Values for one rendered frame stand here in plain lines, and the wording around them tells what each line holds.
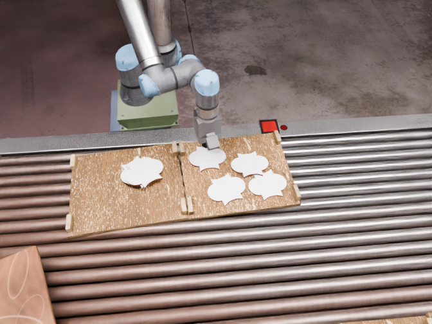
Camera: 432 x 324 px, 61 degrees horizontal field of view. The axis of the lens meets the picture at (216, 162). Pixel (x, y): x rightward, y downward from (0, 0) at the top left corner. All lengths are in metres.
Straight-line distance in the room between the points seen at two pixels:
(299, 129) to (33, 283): 1.13
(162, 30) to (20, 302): 1.02
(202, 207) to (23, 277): 0.59
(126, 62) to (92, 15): 2.72
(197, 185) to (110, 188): 0.32
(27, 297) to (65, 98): 2.29
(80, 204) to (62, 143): 0.33
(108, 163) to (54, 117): 1.70
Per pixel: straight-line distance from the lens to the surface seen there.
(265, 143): 1.51
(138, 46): 1.22
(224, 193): 1.34
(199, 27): 3.88
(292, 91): 3.20
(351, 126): 1.70
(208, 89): 1.14
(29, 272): 1.22
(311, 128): 1.63
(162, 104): 1.65
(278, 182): 1.39
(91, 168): 1.48
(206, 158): 1.43
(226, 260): 1.25
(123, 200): 1.37
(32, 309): 1.17
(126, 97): 1.66
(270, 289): 1.23
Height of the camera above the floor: 2.07
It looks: 52 degrees down
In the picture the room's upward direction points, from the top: 1 degrees clockwise
